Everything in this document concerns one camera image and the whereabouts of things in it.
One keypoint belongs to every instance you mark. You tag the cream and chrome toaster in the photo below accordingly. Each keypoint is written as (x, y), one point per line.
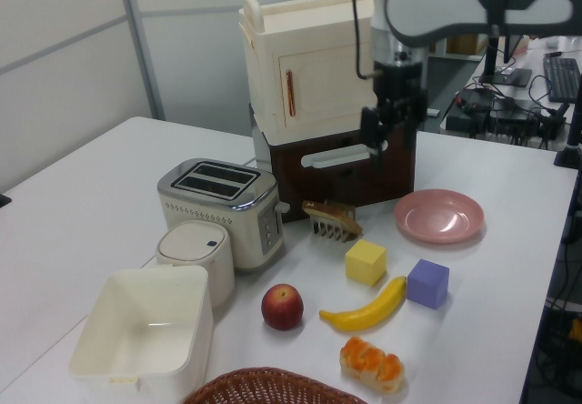
(218, 213)

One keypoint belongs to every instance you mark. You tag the white plastic bin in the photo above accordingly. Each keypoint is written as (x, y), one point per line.
(141, 322)

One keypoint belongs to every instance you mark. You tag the red apple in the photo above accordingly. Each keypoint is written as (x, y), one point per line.
(282, 308)

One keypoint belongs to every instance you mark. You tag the yellow cube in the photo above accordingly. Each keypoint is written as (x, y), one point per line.
(366, 263)

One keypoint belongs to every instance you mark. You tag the cream toy cabinet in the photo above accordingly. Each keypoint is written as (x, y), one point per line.
(314, 67)

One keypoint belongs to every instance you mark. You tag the black keyboard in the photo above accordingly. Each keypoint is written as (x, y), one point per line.
(564, 78)

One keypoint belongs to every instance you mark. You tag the yellow banana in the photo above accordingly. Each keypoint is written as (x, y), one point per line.
(364, 315)

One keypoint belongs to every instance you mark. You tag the black monitor stand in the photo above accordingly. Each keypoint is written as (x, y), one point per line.
(504, 74)

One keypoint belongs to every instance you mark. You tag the black clamp pole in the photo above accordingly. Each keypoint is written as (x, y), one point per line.
(574, 135)

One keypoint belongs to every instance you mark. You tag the short orange glazed bread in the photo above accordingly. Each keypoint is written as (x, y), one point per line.
(370, 363)

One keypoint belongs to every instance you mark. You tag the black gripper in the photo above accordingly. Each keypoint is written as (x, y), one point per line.
(400, 81)

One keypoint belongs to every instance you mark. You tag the purple cube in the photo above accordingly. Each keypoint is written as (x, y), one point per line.
(427, 283)

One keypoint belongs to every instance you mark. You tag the brown wicker basket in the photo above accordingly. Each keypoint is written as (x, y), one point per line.
(268, 388)

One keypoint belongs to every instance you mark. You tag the brown drawer cabinet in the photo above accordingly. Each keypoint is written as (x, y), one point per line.
(318, 185)

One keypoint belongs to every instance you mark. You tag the pink plate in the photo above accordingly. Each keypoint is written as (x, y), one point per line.
(438, 217)

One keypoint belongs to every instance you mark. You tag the brown toast rack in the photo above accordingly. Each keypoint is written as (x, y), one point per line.
(325, 233)

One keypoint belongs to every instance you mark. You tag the small white trash can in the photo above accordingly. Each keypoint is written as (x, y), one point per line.
(193, 251)

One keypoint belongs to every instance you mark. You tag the black flat object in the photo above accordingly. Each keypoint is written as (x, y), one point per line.
(4, 200)

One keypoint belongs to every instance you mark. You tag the toast slice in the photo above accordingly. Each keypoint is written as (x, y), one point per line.
(334, 216)

